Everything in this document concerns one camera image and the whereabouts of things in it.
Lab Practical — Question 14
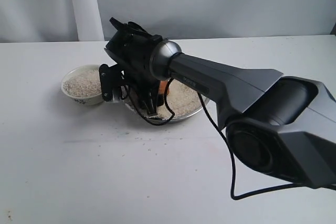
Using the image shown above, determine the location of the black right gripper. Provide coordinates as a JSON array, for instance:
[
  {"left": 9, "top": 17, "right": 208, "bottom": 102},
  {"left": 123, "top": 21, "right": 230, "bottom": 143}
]
[{"left": 106, "top": 30, "right": 163, "bottom": 116}]

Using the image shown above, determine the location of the brown wooden cup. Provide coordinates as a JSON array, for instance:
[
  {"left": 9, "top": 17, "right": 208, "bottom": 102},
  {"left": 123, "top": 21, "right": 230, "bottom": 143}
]
[{"left": 131, "top": 80, "right": 171, "bottom": 104}]

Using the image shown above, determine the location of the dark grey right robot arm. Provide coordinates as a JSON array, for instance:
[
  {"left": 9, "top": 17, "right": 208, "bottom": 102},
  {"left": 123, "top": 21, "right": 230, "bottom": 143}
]
[{"left": 105, "top": 30, "right": 335, "bottom": 189}]

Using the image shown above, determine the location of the rice heap in tray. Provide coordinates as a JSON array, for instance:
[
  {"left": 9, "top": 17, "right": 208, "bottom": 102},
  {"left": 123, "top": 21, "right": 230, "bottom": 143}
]
[{"left": 139, "top": 80, "right": 202, "bottom": 121}]

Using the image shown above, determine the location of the rice in bowl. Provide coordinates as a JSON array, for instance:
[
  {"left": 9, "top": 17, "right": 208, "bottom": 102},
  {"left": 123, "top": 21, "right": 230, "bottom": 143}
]
[{"left": 63, "top": 69, "right": 101, "bottom": 98}]

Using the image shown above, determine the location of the white floral ceramic bowl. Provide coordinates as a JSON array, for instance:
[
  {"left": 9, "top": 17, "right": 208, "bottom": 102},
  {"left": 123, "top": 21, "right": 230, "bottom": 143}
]
[{"left": 61, "top": 65, "right": 103, "bottom": 105}]

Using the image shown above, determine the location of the round metal tray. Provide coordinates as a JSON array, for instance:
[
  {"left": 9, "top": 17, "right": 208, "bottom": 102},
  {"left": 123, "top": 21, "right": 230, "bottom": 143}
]
[{"left": 122, "top": 81, "right": 203, "bottom": 126}]

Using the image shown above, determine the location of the white backdrop curtain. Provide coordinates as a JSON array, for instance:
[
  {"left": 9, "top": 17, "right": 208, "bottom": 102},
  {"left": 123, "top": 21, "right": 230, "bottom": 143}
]
[{"left": 1, "top": 0, "right": 335, "bottom": 42}]

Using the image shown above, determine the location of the black camera cable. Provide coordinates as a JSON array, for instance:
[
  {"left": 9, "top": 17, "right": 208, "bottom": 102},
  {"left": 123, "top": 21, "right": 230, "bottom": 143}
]
[{"left": 109, "top": 17, "right": 336, "bottom": 201}]

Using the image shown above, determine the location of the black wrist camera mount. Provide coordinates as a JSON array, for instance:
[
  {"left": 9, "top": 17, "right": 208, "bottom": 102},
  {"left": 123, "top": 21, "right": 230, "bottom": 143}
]
[{"left": 99, "top": 64, "right": 125, "bottom": 103}]

